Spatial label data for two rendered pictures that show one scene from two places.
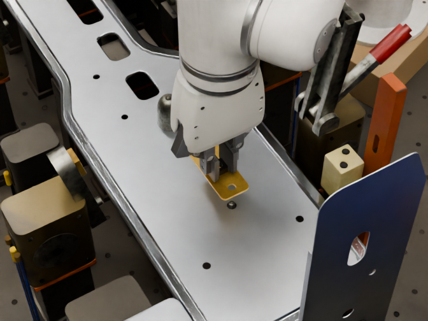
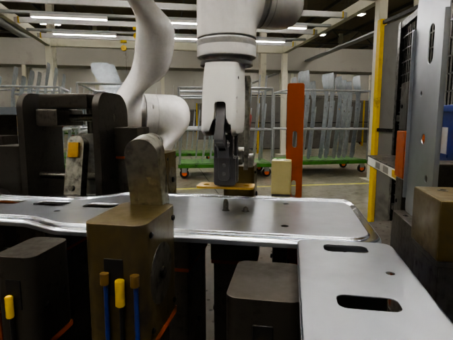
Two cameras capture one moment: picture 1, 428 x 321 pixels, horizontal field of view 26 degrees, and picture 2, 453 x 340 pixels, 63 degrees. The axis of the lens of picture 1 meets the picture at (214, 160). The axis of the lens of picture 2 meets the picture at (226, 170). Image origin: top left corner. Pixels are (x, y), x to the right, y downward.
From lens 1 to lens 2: 0.94 m
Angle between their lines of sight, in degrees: 60
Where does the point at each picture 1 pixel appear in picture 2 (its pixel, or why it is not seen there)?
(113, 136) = not seen: hidden behind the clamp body
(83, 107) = (66, 218)
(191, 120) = (234, 88)
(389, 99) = (298, 94)
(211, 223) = (250, 217)
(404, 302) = not seen: hidden behind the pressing
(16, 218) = (121, 221)
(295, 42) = not seen: outside the picture
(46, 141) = (52, 241)
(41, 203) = (131, 212)
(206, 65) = (242, 24)
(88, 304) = (243, 285)
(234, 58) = (255, 20)
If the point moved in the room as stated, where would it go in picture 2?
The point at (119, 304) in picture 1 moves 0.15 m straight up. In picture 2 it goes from (265, 273) to (267, 125)
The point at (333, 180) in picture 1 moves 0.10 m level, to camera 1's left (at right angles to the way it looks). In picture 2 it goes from (284, 175) to (250, 182)
